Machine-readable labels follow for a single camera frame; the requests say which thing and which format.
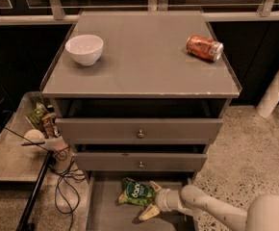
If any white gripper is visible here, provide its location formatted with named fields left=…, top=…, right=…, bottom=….
left=139, top=181, right=181, bottom=221

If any green rice chip bag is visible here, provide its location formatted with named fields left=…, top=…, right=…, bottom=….
left=118, top=177, right=157, bottom=207

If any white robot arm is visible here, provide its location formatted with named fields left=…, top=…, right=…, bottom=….
left=153, top=97, right=279, bottom=231

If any grey middle drawer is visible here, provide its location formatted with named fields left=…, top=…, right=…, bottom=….
left=74, top=144, right=207, bottom=171

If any metal top drawer knob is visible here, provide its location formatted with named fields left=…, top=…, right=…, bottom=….
left=137, top=130, right=145, bottom=139

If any grey drawer cabinet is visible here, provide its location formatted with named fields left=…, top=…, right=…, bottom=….
left=38, top=10, right=242, bottom=185

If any grey top drawer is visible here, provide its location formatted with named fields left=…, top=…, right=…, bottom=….
left=56, top=118, right=223, bottom=144

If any green snack bag in bin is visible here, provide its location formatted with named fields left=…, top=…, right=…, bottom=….
left=25, top=102, right=48, bottom=129

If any brown snack packet in bin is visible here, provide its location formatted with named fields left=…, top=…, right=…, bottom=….
left=41, top=113, right=59, bottom=138

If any black stick in bin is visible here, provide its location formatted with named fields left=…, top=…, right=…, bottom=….
left=21, top=141, right=45, bottom=146

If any white round object in bin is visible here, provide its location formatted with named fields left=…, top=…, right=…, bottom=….
left=22, top=129, right=45, bottom=151

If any clear plastic bin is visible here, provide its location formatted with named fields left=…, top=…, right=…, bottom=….
left=0, top=91, right=48, bottom=182

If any orange soda can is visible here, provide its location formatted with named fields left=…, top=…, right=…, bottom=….
left=186, top=35, right=224, bottom=62

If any white ceramic bowl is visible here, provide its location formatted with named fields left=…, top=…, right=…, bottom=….
left=64, top=35, right=104, bottom=65

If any metal window railing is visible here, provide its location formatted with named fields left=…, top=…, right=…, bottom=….
left=0, top=0, right=279, bottom=27

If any black cable on floor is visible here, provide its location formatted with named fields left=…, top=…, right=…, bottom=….
left=47, top=144, right=87, bottom=231

